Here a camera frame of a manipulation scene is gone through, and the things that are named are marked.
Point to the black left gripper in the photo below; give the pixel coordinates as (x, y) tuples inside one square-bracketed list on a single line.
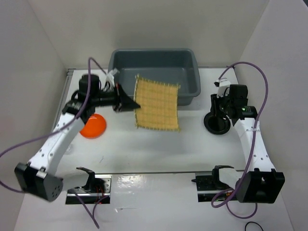
[(122, 101)]

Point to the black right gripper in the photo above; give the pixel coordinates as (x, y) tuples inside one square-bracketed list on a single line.
[(214, 102)]

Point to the black round dish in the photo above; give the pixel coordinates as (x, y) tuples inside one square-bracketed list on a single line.
[(216, 125)]

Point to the yellow woven bamboo mat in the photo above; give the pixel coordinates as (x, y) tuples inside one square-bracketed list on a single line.
[(158, 105)]

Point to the orange plastic bowl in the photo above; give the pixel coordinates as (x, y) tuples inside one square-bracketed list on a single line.
[(95, 127)]

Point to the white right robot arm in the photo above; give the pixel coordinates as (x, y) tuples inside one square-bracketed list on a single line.
[(260, 182)]

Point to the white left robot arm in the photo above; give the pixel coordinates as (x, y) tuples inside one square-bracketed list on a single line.
[(37, 176)]

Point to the grey plastic bin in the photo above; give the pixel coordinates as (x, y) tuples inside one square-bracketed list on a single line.
[(176, 66)]

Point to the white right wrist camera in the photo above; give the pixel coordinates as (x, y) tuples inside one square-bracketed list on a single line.
[(223, 86)]

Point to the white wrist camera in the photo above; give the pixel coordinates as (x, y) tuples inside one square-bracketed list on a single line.
[(110, 76), (223, 86)]

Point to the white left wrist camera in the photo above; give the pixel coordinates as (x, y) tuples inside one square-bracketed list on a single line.
[(110, 76)]

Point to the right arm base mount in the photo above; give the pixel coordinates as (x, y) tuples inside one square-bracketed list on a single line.
[(206, 188)]

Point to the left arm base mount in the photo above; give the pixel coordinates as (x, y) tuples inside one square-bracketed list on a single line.
[(97, 194)]

